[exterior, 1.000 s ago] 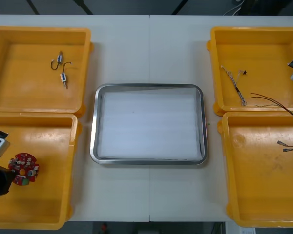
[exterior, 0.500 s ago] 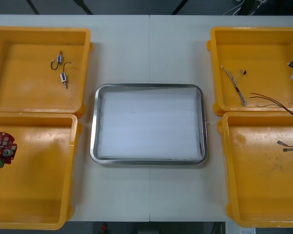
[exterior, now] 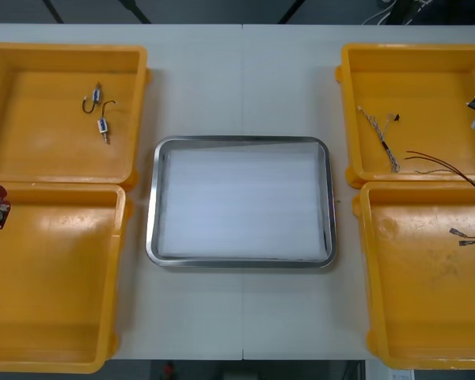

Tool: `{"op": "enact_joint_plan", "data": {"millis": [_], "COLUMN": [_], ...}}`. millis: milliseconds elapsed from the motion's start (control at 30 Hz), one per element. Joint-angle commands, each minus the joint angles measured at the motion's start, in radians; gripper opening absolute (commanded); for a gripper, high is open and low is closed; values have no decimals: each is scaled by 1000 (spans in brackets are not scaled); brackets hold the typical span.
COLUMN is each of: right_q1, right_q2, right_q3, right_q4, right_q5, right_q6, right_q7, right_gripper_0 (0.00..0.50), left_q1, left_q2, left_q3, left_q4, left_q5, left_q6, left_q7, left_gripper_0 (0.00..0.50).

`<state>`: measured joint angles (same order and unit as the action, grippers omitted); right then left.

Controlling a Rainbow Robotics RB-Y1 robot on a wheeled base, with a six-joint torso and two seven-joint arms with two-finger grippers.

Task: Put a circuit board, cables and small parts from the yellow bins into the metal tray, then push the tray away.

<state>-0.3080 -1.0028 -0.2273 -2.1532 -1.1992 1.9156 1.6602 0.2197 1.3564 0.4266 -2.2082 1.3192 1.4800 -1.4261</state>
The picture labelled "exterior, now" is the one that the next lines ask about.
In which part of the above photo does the red black green-yellow wire harness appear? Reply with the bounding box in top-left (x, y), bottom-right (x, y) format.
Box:
top-left (404, 149), bottom-right (475, 260)

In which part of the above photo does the blue-white twisted wire harness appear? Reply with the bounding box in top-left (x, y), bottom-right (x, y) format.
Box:
top-left (357, 105), bottom-right (403, 173)

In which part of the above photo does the blue label metal solenoid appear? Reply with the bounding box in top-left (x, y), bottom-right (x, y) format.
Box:
top-left (82, 82), bottom-right (105, 115)
top-left (96, 101), bottom-right (120, 146)

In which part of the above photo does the yellow-orange plastic bin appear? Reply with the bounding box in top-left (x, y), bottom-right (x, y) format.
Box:
top-left (0, 181), bottom-right (134, 375)
top-left (351, 180), bottom-right (475, 371)
top-left (0, 42), bottom-right (154, 191)
top-left (335, 42), bottom-right (475, 189)

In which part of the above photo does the steel tray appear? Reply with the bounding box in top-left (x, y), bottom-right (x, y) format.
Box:
top-left (145, 135), bottom-right (338, 269)

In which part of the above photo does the black equipment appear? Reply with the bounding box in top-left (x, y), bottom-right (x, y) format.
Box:
top-left (387, 0), bottom-right (439, 25)

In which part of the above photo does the white cable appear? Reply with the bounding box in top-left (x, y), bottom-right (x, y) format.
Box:
top-left (362, 0), bottom-right (395, 25)

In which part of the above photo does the black frame leg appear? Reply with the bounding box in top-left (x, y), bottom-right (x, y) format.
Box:
top-left (117, 0), bottom-right (152, 24)
top-left (278, 0), bottom-right (306, 24)
top-left (42, 0), bottom-right (65, 24)

